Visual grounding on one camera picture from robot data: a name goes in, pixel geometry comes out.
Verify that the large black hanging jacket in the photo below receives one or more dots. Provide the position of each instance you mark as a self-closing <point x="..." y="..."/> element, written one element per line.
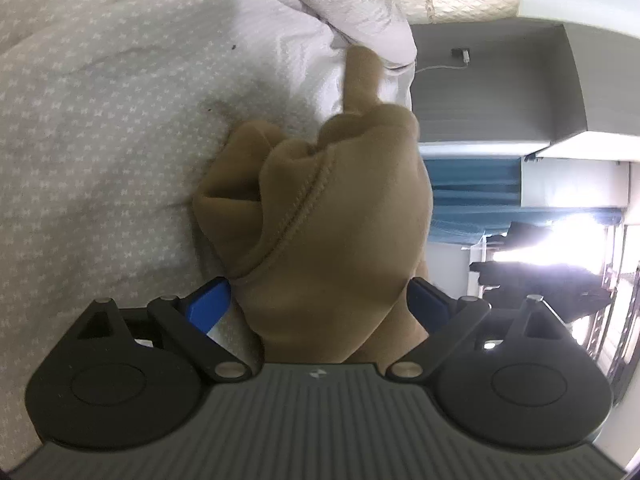
<point x="540" y="285"/>

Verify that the wall charger plug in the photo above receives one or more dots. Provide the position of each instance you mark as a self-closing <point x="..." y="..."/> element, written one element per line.
<point x="460" y="55"/>

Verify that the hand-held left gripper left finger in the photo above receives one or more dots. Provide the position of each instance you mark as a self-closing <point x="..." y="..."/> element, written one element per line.
<point x="207" y="305"/>

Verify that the tan hooded sweatshirt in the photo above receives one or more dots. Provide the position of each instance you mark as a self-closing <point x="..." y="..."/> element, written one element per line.
<point x="325" y="235"/>

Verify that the white ribbed quilt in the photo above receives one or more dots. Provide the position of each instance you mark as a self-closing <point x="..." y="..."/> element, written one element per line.
<point x="300" y="35"/>

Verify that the grey wardrobe cabinet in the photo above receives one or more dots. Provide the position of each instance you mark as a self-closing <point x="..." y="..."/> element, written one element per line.
<point x="500" y="95"/>

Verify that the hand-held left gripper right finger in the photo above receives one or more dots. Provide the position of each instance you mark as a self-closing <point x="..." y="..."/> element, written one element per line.
<point x="427" y="305"/>

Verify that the white pillow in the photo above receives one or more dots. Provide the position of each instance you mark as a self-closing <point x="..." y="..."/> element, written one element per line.
<point x="360" y="5"/>

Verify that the small dark hanging garment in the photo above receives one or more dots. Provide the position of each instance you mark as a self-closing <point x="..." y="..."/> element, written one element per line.
<point x="527" y="235"/>

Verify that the blue curtain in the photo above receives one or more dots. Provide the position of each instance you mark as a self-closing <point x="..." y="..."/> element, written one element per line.
<point x="465" y="195"/>

